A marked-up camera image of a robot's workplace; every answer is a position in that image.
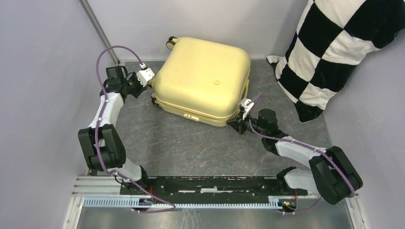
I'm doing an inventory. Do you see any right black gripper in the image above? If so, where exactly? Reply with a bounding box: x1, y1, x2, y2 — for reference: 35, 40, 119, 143
225, 110, 266, 137

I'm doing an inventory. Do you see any yellow hard-shell suitcase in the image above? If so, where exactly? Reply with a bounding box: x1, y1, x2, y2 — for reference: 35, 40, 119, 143
151, 36, 251, 127

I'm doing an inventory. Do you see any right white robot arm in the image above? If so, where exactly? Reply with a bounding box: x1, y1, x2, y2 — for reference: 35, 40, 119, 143
227, 109, 363, 205

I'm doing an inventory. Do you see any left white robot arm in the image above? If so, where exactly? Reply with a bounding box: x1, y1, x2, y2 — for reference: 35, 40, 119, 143
78, 64, 155, 195

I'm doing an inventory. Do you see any black white checkered blanket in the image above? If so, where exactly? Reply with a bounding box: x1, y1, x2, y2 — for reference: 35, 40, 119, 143
267, 0, 405, 123

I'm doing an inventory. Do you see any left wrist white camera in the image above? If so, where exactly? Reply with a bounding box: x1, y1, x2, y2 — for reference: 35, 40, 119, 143
136, 63, 155, 87

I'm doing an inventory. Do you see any wrist white camera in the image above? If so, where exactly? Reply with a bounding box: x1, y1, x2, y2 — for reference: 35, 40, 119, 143
239, 98, 255, 120
136, 63, 155, 87

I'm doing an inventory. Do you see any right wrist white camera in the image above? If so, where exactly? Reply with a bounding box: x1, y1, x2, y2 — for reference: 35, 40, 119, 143
239, 98, 255, 120

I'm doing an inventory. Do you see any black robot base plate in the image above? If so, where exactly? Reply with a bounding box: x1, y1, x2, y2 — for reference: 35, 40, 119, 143
115, 176, 308, 205

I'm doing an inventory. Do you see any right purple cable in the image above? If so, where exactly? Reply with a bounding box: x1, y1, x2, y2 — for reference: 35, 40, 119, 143
248, 93, 356, 216

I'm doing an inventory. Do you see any aluminium frame rail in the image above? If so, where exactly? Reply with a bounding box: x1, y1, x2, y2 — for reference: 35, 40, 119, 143
78, 0, 111, 48

